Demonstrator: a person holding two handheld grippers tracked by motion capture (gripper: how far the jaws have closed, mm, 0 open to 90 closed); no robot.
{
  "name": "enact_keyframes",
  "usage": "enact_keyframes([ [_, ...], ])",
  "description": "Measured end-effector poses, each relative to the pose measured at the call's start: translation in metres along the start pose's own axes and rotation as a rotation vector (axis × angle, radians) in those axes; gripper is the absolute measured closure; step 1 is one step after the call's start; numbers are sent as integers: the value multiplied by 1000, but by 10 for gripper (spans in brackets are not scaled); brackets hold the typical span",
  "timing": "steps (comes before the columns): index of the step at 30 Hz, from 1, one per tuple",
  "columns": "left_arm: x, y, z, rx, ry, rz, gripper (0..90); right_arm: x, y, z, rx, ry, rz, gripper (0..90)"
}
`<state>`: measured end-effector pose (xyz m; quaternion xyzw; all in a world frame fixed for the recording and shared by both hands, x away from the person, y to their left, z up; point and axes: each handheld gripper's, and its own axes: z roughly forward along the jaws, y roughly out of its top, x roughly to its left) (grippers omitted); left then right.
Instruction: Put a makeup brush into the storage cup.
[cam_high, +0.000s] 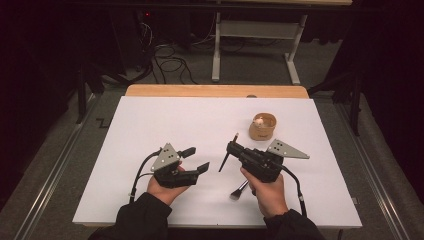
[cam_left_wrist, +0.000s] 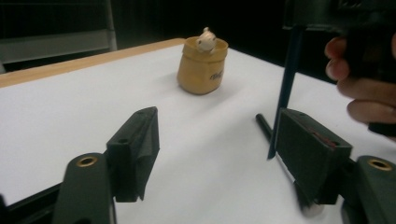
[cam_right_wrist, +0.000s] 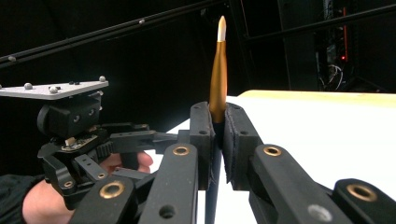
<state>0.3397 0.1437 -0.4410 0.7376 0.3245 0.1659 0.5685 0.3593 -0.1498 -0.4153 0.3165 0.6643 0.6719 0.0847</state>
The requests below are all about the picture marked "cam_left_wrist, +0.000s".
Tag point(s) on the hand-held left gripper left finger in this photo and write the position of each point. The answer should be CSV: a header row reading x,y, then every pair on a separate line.
x,y
134,155

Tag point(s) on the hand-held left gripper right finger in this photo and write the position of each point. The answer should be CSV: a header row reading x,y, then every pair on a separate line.
x,y
311,155

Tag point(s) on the tan pen holder with figurine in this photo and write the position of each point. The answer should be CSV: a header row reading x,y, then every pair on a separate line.
x,y
199,74

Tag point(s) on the white metal desk frame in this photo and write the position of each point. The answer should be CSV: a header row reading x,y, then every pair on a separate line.
x,y
56,43

